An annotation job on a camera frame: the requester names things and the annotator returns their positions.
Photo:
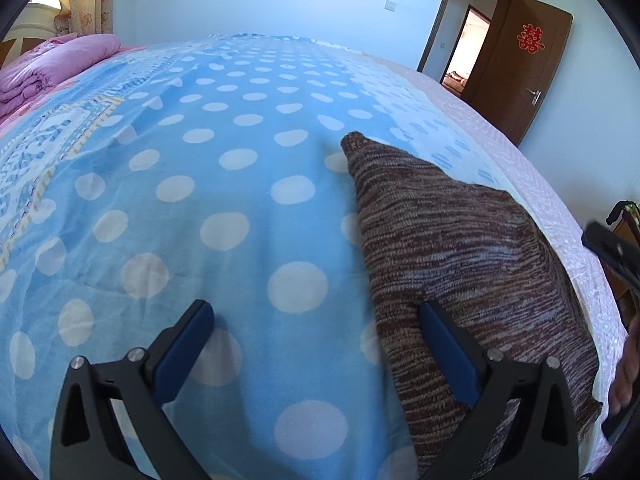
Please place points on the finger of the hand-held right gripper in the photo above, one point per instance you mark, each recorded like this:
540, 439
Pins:
612, 252

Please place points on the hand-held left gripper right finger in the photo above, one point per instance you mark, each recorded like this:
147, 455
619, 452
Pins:
450, 360

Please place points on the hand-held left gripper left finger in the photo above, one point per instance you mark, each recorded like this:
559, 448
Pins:
182, 355

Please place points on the brown knitted sweater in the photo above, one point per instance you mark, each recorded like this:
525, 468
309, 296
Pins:
450, 240

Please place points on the person's right hand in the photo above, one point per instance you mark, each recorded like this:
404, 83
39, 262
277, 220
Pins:
629, 370

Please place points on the wooden cabinet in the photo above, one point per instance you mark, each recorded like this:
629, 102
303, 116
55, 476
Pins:
631, 240

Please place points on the blue polka dot blanket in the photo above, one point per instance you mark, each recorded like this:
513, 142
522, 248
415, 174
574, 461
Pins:
200, 185

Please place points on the brown wooden door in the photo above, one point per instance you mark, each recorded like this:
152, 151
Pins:
520, 70

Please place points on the red paper door decoration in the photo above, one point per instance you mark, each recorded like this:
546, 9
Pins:
531, 39

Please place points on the folded pink quilt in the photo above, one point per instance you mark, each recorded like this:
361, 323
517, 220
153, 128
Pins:
55, 65

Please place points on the cream wooden headboard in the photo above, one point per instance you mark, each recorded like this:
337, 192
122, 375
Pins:
25, 35

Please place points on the brown door frame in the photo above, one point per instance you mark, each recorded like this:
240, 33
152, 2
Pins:
500, 15

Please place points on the white wall switch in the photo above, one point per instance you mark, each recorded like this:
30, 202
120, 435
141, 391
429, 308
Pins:
390, 5

